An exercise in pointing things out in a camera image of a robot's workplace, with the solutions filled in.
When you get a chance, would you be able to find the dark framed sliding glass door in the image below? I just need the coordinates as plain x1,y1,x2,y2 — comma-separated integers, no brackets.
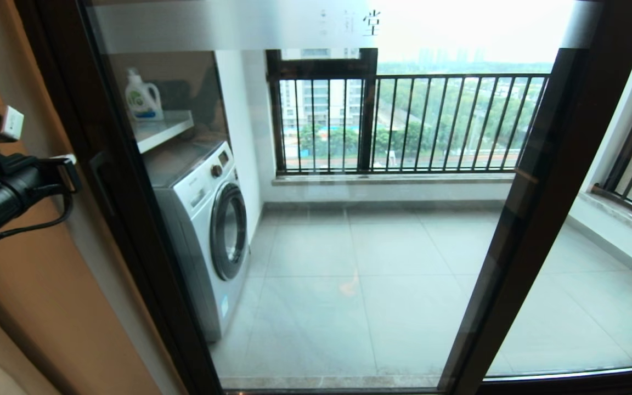
47,0,632,395

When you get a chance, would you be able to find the white front-load washing machine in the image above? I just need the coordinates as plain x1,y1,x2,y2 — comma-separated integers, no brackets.
143,140,252,342

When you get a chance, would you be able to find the short black balcony railing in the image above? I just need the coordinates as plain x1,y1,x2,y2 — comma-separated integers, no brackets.
596,74,632,223

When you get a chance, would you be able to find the white shelf board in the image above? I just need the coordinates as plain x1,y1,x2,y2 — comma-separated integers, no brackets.
132,110,196,154

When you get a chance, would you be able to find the white detergent bottle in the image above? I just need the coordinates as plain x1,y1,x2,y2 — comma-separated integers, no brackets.
126,67,165,122

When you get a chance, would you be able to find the long black balcony railing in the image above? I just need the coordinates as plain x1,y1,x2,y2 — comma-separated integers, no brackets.
268,73,548,176

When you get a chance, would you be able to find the dark window frame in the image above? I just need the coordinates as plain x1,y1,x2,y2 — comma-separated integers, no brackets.
264,48,379,175

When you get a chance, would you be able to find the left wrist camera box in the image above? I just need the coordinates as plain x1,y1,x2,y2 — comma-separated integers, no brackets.
0,105,25,142

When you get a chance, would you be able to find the black door handle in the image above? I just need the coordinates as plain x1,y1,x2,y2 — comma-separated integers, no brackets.
89,150,115,216

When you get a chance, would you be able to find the stone window sill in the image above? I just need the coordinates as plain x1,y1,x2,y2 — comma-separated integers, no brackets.
272,173,514,188
566,187,632,245

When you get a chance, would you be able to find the grey high-rise building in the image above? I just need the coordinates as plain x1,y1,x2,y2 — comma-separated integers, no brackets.
279,49,363,129

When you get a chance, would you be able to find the fixed dark framed glass panel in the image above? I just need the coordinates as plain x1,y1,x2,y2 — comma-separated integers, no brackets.
439,0,632,395

